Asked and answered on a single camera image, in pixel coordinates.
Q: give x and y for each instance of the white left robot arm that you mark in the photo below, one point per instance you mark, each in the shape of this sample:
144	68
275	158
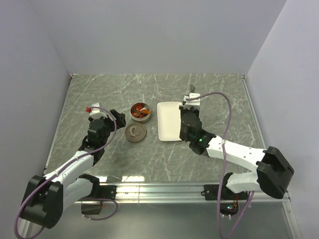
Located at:
47	213

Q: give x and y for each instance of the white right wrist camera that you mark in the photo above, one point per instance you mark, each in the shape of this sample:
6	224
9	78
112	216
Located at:
191	100

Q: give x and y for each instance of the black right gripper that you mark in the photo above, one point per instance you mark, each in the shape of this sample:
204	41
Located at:
184	110

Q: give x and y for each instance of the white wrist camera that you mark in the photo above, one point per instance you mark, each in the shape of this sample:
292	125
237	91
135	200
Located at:
191	100
95	113

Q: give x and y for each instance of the orange fried food piece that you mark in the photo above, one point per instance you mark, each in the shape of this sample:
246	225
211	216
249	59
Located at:
143	113

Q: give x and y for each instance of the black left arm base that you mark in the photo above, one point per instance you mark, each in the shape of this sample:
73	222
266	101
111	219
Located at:
99	194

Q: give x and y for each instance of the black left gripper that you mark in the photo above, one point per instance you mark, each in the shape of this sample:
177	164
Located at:
120	118

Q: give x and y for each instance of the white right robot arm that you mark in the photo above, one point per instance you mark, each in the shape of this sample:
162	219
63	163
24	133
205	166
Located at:
269	170

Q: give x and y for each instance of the brown round lunch box lid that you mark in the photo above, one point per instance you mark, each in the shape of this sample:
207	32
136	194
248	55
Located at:
135	132

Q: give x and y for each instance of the aluminium front frame rail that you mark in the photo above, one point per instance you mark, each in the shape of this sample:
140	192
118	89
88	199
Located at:
132	192

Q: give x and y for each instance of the round steel lunch box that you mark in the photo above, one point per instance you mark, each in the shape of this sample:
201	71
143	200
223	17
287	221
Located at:
139	107

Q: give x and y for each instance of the steel serving tongs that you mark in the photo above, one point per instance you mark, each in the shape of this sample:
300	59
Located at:
192	88

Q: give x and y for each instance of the white rectangular plate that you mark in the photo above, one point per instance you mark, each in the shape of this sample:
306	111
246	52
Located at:
168	115

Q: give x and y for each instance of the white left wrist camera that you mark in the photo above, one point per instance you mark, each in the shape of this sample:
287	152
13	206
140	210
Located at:
95	113

